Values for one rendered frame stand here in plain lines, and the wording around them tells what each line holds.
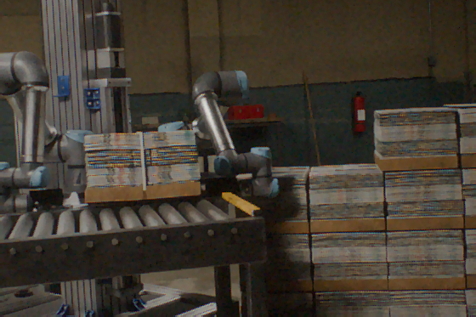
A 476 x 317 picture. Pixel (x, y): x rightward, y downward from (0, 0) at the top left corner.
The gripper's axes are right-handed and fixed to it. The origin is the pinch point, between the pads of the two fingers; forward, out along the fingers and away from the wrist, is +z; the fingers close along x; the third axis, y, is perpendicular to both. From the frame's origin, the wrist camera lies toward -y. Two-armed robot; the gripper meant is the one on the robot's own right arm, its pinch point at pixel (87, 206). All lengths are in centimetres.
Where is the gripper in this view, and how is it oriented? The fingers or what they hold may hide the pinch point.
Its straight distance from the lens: 259.9
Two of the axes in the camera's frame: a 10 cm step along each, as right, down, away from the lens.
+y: -0.8, -9.9, 0.9
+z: 9.7, -0.6, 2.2
